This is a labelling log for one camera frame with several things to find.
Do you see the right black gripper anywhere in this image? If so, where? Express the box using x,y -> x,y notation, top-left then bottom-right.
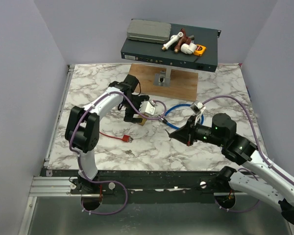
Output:
170,115 -> 225,146

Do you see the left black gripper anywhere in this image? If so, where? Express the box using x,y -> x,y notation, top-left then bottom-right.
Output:
122,96 -> 149,123

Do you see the blue cable lock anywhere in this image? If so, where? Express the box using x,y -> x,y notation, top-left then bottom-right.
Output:
160,103 -> 205,130

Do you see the brass padlock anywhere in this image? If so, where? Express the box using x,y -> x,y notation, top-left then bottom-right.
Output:
138,118 -> 147,126

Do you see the dark blue network switch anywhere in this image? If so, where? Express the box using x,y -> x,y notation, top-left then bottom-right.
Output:
121,23 -> 220,72

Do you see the wooden base board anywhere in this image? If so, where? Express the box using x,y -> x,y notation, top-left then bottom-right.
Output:
129,64 -> 198,101

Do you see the red cable padlock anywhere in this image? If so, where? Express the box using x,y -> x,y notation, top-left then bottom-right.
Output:
100,132 -> 131,142

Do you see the white pvc elbow fitting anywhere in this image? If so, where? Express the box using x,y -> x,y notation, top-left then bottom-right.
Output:
180,43 -> 197,54

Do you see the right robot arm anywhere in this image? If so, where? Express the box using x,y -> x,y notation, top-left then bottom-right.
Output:
169,113 -> 294,225

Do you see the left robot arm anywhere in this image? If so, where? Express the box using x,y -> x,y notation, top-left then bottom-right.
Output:
65,75 -> 149,193

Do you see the silver key set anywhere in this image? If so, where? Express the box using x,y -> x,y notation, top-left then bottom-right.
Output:
122,150 -> 135,156

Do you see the grey plastic tool case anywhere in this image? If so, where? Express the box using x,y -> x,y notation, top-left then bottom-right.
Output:
127,19 -> 172,44

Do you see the white pvc pipe fitting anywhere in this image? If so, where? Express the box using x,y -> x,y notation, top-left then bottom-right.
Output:
162,31 -> 184,51

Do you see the brown pipe fitting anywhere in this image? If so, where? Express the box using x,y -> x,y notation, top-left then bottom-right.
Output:
174,28 -> 192,53

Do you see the yellow tape measure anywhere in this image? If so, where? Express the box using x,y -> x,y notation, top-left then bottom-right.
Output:
193,44 -> 207,57

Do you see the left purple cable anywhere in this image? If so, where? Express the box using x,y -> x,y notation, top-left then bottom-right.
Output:
68,91 -> 168,216

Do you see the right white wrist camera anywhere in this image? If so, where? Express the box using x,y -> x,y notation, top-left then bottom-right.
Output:
190,100 -> 206,125

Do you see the metal bracket with lock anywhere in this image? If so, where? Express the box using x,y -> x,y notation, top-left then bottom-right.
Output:
153,69 -> 171,87

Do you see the black mounting base plate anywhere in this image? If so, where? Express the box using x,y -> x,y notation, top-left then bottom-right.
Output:
30,170 -> 233,208

